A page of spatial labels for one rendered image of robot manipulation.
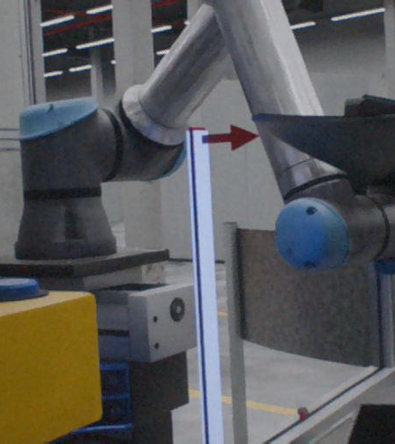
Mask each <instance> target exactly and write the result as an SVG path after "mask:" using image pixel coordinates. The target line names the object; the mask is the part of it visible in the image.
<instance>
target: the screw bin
mask: <svg viewBox="0 0 395 444"><path fill-rule="evenodd" d="M343 444H395V403H361V402H358V403H357V405H356V410H354V413H353V416H352V419H351V422H350V425H349V428H348V431H347V433H346V437H345V440H344V443H343Z"/></svg>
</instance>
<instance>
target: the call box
mask: <svg viewBox="0 0 395 444"><path fill-rule="evenodd" d="M37 292H38V294H35V295H31V296H26V297H11V298H0V444H44V443H46V442H48V441H52V440H54V439H56V438H58V437H60V436H62V435H66V434H68V433H70V432H73V431H75V430H77V429H79V428H83V426H85V425H88V424H90V423H91V422H94V421H97V420H99V419H100V418H101V415H102V403H101V387H100V372H99V356H98V340H97V324H96V308H95V296H94V295H92V294H90V293H88V292H55V291H48V290H45V289H37Z"/></svg>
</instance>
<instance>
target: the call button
mask: <svg viewBox="0 0 395 444"><path fill-rule="evenodd" d="M35 280H38V279H2V280H0V298H11V297H26V296H31V295H35V294H38V292H37V282H36V281H35Z"/></svg>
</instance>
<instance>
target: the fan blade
mask: <svg viewBox="0 0 395 444"><path fill-rule="evenodd" d="M251 120H252V122H254V123H255V124H256V125H257V126H259V127H261V128H262V129H264V130H265V131H267V132H268V133H270V134H271V135H272V136H273V137H274V138H276V139H278V140H281V141H282V142H284V143H286V144H287V145H288V146H290V147H293V148H295V149H298V150H300V151H301V152H303V153H306V154H308V156H310V157H312V158H314V159H316V160H319V161H321V162H324V163H326V164H327V165H329V166H332V167H336V168H338V169H340V170H342V171H345V172H347V173H350V174H351V175H352V176H356V177H358V178H361V179H363V180H380V179H381V178H383V177H385V176H386V175H388V173H390V172H392V171H395V114H381V115H312V114H269V113H258V114H255V115H253V116H251Z"/></svg>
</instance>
